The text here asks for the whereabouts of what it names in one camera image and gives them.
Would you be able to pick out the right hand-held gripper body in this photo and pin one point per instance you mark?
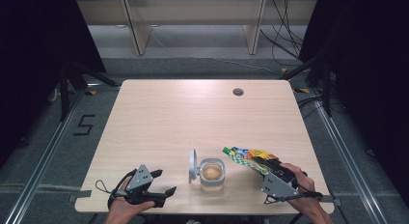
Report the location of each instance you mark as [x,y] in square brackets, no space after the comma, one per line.
[278,187]

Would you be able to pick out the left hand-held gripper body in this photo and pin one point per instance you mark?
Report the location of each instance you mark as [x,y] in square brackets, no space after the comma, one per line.
[141,179]

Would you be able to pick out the yellow spouted refill pouch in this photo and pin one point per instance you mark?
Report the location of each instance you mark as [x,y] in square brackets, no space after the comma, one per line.
[239,156]

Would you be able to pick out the clear jar with white lid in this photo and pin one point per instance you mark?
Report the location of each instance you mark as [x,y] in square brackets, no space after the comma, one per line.
[212,183]

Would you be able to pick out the person's right hand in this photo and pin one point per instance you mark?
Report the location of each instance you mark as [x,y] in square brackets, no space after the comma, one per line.
[307,191]

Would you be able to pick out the person's left hand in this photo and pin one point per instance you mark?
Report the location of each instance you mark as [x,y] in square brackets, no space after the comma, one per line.
[123,211]

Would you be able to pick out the beige powder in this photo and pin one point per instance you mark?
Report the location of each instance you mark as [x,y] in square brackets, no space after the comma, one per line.
[212,172]

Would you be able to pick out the grey tape strip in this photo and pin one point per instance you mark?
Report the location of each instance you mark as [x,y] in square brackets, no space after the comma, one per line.
[80,195]
[334,201]

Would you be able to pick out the grey table grommet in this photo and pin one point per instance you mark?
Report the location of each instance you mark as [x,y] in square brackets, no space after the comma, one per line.
[238,92]

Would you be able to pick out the black metal stand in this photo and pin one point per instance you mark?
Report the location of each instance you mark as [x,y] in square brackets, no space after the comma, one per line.
[64,95]
[327,89]

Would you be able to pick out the black curtain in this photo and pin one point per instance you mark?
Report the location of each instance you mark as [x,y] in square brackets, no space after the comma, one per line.
[369,72]
[32,56]

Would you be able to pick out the aluminium floor rail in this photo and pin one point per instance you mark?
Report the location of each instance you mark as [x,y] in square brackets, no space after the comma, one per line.
[45,159]
[347,159]

